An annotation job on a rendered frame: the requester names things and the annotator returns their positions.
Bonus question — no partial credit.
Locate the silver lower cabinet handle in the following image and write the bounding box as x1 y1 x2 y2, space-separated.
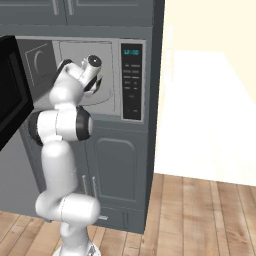
82 174 89 197
91 175 99 199

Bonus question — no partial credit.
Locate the grey bottom drawer front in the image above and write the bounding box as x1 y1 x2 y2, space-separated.
96 205 147 234

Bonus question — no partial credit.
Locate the grey wide upper cabinet door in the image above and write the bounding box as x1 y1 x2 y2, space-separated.
65 0 155 27

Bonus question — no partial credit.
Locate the grey tall cabinet unit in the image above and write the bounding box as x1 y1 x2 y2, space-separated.
0 0 166 235

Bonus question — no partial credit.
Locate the grey narrow upper cabinet door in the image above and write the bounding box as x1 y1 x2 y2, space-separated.
0 0 68 26

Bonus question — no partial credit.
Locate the grey arched lower cabinet door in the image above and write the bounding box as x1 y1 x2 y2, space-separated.
84 127 148 212

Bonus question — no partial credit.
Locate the grey microwave oven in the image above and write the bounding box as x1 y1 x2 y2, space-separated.
15 34 148 125

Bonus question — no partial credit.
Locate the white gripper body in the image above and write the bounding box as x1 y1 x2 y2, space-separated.
80 67 100 92

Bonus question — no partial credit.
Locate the black microwave door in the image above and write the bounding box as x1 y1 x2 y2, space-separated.
0 34 35 152

